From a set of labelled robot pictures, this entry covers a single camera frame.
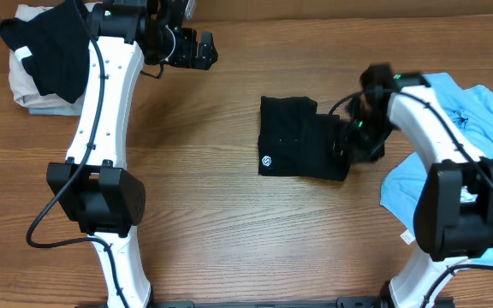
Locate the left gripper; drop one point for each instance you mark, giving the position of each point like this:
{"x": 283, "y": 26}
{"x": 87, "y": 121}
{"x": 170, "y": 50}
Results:
{"x": 198, "y": 50}

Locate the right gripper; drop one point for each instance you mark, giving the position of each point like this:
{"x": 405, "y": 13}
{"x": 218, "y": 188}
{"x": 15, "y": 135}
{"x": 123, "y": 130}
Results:
{"x": 361, "y": 157}

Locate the black polo shirt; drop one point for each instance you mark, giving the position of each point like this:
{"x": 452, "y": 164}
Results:
{"x": 295, "y": 140}

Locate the light blue t-shirt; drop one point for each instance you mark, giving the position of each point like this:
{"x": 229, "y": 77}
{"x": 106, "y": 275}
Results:
{"x": 471, "y": 110}

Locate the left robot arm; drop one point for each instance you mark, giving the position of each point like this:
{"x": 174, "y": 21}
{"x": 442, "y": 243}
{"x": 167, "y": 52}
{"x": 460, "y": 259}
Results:
{"x": 93, "y": 185}

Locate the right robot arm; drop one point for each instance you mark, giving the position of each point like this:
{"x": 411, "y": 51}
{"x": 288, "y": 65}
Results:
{"x": 453, "y": 219}

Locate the folded black shirt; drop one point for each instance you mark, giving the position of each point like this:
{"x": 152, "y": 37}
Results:
{"x": 53, "y": 48}

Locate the folded light blue denim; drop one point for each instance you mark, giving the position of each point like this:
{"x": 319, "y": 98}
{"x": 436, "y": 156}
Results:
{"x": 71, "y": 110}

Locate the folded beige garment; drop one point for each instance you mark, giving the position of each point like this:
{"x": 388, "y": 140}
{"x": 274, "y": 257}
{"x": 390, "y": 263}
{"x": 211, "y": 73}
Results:
{"x": 26, "y": 93}

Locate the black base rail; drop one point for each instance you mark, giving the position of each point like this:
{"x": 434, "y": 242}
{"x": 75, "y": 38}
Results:
{"x": 268, "y": 303}

